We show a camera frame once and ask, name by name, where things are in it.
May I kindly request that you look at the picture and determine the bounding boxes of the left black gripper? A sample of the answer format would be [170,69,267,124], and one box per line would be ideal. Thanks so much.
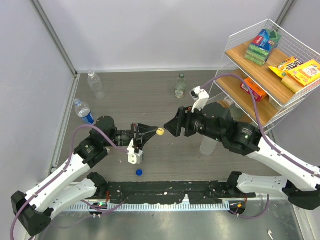
[103,122,158,151]

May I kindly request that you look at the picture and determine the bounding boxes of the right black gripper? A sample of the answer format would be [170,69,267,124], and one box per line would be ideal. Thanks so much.
[164,103,225,142]

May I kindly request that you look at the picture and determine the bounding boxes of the yellow bottle cap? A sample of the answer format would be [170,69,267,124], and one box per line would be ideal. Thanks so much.
[156,127,165,136]

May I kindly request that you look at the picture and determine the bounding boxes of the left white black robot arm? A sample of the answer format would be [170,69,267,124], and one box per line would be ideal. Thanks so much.
[10,116,159,239]

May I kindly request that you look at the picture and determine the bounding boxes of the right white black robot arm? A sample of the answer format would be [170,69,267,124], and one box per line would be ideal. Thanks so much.
[164,102,320,210]

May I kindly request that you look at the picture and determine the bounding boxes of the green cap glass bottle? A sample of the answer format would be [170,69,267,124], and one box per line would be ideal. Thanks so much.
[174,73,187,99]

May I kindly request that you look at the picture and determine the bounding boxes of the clear bottle blue cap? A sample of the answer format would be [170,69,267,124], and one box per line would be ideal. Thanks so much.
[199,136,218,156]

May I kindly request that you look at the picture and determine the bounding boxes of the dark blue bottle cap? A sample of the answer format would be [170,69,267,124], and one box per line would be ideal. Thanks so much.
[136,169,143,176]

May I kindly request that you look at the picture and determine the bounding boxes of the blue label water bottle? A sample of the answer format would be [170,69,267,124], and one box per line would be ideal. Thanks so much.
[73,98,95,125]

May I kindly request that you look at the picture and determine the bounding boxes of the clear empty plastic bottle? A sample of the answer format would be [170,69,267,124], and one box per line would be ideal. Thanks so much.
[87,69,105,99]

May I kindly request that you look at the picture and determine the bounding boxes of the small white box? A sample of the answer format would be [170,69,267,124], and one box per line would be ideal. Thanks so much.
[223,97,234,108]

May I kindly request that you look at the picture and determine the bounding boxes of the green grey cup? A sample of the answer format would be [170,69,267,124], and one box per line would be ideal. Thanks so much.
[228,103,246,121]

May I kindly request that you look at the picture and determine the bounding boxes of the orange red box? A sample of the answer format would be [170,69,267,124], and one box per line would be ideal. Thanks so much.
[244,77,268,102]

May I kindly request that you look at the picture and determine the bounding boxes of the green sponge pack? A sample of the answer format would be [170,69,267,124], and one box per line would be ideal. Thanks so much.
[244,28,282,66]

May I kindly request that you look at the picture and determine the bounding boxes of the yellow candy bag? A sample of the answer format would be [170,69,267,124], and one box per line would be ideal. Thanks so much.
[268,56,304,79]

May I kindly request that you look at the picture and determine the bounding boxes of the yellow sponge pack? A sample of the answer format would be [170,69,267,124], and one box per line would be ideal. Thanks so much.
[281,59,320,94]

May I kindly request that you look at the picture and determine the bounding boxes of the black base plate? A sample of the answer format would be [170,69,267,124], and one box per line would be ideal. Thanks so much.
[77,180,257,205]

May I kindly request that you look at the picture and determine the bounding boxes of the white slotted cable duct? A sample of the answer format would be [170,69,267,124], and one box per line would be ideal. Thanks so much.
[64,200,230,212]

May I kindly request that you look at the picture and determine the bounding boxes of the white wire shelf rack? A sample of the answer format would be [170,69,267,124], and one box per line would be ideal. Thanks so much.
[214,19,320,133]

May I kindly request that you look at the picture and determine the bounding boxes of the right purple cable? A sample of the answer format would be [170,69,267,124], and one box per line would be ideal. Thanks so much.
[202,73,320,179]

